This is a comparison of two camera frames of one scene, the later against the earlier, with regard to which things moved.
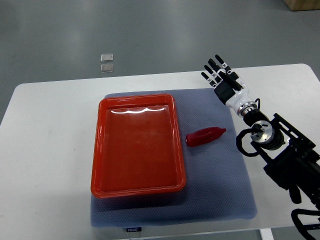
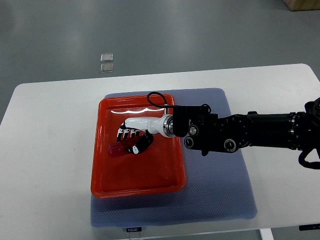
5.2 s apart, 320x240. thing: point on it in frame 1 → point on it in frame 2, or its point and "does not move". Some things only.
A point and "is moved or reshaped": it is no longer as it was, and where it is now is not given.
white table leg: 266,234 does not move
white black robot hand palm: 240,100 → 164,125
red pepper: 204,134 is moved or reshaped
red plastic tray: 137,148 does not move
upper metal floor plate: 107,57 does not move
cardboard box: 302,5 does not move
